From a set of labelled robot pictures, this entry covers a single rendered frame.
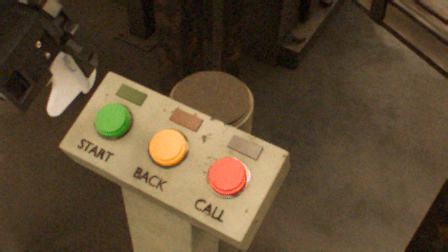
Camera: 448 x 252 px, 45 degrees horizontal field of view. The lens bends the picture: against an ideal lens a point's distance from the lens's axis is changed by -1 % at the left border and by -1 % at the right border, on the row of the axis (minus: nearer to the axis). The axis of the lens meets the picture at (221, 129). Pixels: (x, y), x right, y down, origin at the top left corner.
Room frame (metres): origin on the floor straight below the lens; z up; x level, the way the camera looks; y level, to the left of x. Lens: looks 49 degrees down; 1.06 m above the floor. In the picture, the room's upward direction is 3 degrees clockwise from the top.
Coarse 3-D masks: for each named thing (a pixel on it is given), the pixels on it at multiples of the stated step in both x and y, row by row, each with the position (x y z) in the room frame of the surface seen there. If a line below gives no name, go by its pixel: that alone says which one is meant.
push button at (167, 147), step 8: (160, 136) 0.38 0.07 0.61; (168, 136) 0.38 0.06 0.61; (176, 136) 0.38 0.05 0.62; (152, 144) 0.37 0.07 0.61; (160, 144) 0.37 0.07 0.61; (168, 144) 0.37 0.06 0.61; (176, 144) 0.37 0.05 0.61; (184, 144) 0.37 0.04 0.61; (152, 152) 0.36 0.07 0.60; (160, 152) 0.36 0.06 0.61; (168, 152) 0.36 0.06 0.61; (176, 152) 0.36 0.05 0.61; (184, 152) 0.36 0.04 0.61; (160, 160) 0.35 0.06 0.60; (168, 160) 0.35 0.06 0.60; (176, 160) 0.35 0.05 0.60
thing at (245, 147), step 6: (234, 138) 0.38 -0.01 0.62; (240, 138) 0.38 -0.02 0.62; (228, 144) 0.37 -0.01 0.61; (234, 144) 0.37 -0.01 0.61; (240, 144) 0.37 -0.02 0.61; (246, 144) 0.37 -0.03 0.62; (252, 144) 0.37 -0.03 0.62; (240, 150) 0.36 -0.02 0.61; (246, 150) 0.36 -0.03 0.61; (252, 150) 0.36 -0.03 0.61; (258, 150) 0.36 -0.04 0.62; (252, 156) 0.36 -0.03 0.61; (258, 156) 0.36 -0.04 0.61
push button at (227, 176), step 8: (224, 160) 0.35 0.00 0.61; (232, 160) 0.35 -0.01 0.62; (216, 168) 0.34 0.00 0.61; (224, 168) 0.34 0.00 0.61; (232, 168) 0.34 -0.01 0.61; (240, 168) 0.34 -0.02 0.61; (216, 176) 0.33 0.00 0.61; (224, 176) 0.33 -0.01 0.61; (232, 176) 0.33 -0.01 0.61; (240, 176) 0.33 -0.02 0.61; (216, 184) 0.32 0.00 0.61; (224, 184) 0.32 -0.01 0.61; (232, 184) 0.32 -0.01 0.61; (240, 184) 0.32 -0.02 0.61; (224, 192) 0.32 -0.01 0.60; (232, 192) 0.32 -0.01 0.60
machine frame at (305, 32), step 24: (120, 0) 1.43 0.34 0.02; (264, 0) 1.20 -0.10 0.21; (288, 0) 1.20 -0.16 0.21; (312, 0) 1.29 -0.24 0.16; (336, 0) 1.42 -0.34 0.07; (264, 24) 1.19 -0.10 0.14; (288, 24) 1.23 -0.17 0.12; (312, 24) 1.29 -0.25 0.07; (264, 48) 1.19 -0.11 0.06; (288, 48) 1.18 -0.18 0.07
